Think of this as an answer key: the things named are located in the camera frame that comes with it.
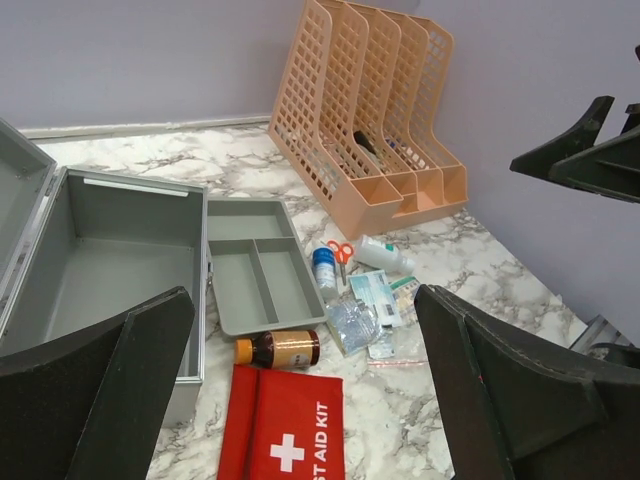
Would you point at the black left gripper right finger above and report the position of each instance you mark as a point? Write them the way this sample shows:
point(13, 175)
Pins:
point(516, 406)

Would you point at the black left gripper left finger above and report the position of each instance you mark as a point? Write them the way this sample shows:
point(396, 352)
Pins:
point(90, 404)

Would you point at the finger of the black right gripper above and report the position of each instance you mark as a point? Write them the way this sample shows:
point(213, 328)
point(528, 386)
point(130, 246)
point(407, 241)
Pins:
point(609, 169)
point(581, 136)

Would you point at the silvery clear foil packet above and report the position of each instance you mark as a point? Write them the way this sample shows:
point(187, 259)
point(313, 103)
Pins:
point(353, 325)

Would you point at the red first aid kit pouch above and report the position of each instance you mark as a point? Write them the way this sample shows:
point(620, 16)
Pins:
point(283, 425)

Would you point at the clear ziplock bag red line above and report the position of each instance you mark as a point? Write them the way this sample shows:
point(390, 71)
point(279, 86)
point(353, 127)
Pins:
point(401, 346)

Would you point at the light blue printed sachet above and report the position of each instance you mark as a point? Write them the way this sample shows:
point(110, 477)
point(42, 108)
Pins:
point(374, 290)

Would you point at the grey metal first aid case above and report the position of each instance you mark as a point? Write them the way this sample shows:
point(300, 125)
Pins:
point(79, 246)

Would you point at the brown bottle orange cap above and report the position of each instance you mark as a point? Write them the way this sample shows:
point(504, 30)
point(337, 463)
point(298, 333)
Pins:
point(281, 349)

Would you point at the white bottle green label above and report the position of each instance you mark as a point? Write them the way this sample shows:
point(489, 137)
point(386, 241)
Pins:
point(383, 256)

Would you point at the grey plastic divider tray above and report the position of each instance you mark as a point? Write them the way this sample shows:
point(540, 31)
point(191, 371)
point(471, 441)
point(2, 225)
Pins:
point(259, 274)

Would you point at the peach plastic file organizer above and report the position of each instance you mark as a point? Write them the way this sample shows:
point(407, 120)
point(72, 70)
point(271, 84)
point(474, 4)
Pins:
point(355, 112)

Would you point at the white blue gauze roll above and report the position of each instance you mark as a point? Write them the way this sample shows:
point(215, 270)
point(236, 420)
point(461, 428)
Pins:
point(324, 270)

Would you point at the orange handled scissors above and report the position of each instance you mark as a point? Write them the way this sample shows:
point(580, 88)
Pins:
point(342, 253)

